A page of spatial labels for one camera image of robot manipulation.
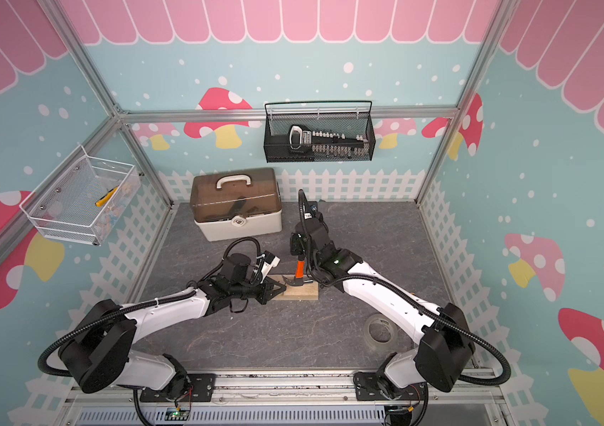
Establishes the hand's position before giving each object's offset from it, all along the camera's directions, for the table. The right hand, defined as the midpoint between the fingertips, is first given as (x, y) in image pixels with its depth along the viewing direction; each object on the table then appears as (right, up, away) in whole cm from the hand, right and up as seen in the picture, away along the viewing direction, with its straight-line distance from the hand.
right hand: (297, 229), depth 78 cm
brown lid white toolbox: (-24, +9, +16) cm, 30 cm away
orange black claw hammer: (0, -15, +5) cm, 15 cm away
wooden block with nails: (+3, -21, +11) cm, 24 cm away
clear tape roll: (+26, -33, +6) cm, 42 cm away
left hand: (-4, -20, +5) cm, 21 cm away
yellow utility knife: (-55, +9, -3) cm, 56 cm away
